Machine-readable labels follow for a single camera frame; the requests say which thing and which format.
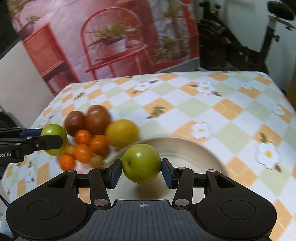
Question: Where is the orange cherry tomato right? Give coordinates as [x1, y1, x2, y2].
[89, 135, 110, 156]

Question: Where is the orange cherry tomato upper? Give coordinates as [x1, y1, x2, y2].
[74, 130, 93, 145]

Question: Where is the checkered floral tablecloth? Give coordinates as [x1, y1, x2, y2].
[1, 70, 296, 241]

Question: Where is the yellowish cherry tomato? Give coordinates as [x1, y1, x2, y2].
[89, 155, 104, 168]

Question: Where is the small dark red tomato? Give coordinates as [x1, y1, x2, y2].
[64, 110, 85, 137]

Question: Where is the beige round plate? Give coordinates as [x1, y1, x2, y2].
[107, 137, 228, 203]

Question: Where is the pink printed backdrop cloth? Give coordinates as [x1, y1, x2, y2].
[6, 0, 200, 94]

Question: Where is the orange cherry tomato lower left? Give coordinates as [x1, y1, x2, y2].
[59, 154, 76, 171]

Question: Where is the green tomato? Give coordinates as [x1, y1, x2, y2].
[121, 144, 162, 184]
[41, 123, 68, 157]

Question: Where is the black exercise bike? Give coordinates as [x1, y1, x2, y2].
[197, 1, 295, 74]

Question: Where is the orange cherry tomato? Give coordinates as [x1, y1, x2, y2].
[89, 135, 110, 156]
[59, 154, 76, 171]
[73, 144, 92, 164]
[74, 130, 93, 145]

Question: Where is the orange cherry tomato centre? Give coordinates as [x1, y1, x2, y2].
[73, 144, 92, 164]

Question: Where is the yellow round fruit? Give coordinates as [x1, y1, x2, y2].
[105, 119, 139, 149]

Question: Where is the large dark red tomato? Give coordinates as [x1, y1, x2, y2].
[84, 105, 112, 135]

